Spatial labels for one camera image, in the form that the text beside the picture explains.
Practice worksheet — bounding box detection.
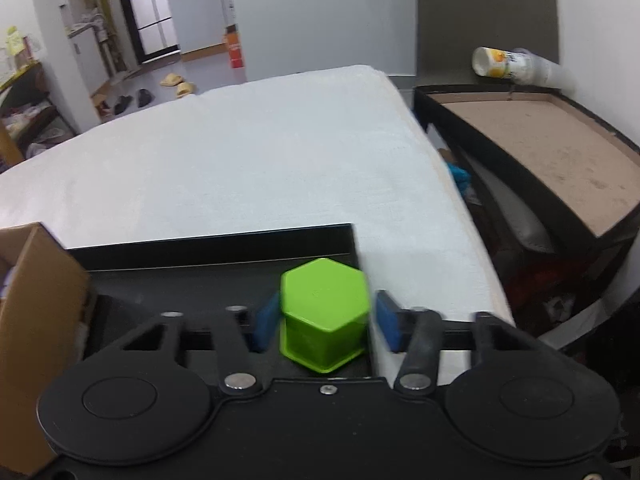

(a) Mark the blue cloth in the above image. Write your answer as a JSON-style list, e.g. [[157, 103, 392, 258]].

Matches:
[[446, 162, 474, 197]]

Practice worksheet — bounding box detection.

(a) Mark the dark storage shelf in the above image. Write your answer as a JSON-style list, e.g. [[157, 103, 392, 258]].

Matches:
[[0, 60, 77, 171]]

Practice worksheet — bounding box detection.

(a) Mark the orange box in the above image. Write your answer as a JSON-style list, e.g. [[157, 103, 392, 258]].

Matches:
[[223, 32, 247, 70]]

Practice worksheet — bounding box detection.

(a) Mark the white bottle yellow label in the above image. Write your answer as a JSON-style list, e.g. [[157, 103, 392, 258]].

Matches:
[[472, 46, 565, 89]]

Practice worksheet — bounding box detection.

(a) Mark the black shallow tray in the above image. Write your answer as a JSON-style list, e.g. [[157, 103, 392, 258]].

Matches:
[[65, 223, 387, 381]]

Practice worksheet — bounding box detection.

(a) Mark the white kitchen counter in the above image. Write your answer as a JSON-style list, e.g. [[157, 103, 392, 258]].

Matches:
[[163, 0, 249, 82]]

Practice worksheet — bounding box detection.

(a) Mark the dark wooden side tray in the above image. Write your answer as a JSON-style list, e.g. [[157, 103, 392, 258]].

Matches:
[[412, 84, 640, 352]]

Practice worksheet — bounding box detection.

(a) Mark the small white cabinet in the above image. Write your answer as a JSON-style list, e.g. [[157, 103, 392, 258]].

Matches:
[[67, 25, 114, 94]]

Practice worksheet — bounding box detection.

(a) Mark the brown cardboard box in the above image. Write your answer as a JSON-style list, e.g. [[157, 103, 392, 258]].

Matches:
[[0, 222, 99, 476]]

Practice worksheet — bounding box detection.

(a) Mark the green hexagonal container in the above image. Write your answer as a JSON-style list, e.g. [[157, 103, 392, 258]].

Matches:
[[279, 258, 372, 374]]

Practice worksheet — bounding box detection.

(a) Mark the white refrigerator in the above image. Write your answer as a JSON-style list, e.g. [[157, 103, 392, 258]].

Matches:
[[121, 0, 182, 59]]

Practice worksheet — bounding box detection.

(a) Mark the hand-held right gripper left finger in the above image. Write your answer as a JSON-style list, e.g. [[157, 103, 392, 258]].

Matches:
[[121, 290, 282, 396]]

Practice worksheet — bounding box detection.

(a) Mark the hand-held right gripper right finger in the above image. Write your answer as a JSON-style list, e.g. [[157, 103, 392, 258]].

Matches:
[[375, 290, 536, 396]]

